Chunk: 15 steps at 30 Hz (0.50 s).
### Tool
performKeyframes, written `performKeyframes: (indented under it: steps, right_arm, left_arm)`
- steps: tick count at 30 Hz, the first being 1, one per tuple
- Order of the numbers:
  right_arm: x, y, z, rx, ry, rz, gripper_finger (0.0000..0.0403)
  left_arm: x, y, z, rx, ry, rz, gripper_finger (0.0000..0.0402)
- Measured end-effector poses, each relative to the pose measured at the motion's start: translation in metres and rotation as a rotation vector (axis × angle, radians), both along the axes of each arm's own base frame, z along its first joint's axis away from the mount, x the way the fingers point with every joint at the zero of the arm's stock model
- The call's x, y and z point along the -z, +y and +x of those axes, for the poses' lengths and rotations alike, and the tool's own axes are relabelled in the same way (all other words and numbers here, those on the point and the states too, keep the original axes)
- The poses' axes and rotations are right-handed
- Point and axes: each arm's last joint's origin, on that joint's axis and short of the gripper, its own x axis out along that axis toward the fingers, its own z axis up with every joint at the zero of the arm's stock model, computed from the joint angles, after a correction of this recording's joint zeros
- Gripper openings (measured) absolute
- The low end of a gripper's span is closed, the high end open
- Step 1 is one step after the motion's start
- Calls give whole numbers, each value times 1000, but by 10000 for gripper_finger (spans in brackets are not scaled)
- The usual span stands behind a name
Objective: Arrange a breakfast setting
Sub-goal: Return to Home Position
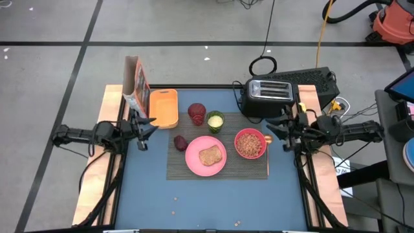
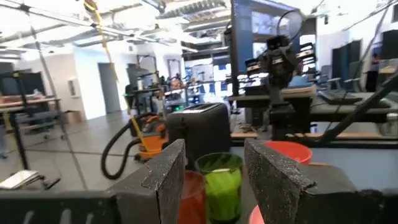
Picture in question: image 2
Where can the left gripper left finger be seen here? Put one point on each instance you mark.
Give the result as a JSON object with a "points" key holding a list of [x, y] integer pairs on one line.
{"points": [[161, 186]]}

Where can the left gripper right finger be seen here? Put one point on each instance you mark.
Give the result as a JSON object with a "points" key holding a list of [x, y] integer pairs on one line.
{"points": [[280, 193]]}

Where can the pink plate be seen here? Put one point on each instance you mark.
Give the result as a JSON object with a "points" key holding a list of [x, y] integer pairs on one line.
{"points": [[256, 217]]}

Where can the red faceted cup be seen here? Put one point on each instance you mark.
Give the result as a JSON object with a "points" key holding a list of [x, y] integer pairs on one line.
{"points": [[192, 202]]}

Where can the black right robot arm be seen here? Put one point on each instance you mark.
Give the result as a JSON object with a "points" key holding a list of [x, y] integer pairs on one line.
{"points": [[281, 118]]}

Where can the orange shop vacuum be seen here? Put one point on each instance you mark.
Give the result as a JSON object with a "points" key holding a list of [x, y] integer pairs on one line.
{"points": [[152, 146], [107, 155]]}

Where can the red bowl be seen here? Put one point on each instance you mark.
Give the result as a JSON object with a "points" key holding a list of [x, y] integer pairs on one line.
{"points": [[292, 152]]}

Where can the blue-screen monitor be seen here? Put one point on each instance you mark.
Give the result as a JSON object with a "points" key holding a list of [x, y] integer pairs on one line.
{"points": [[245, 37]]}

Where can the green faceted cup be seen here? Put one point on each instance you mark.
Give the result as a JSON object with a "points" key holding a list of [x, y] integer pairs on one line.
{"points": [[222, 193]]}

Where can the black keyboard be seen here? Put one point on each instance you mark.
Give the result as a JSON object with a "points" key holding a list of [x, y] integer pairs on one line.
{"points": [[339, 97]]}

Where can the black toaster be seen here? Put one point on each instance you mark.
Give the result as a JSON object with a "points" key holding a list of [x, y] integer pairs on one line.
{"points": [[202, 130]]}

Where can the grey desk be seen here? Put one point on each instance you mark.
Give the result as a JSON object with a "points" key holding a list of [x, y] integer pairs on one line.
{"points": [[342, 110]]}

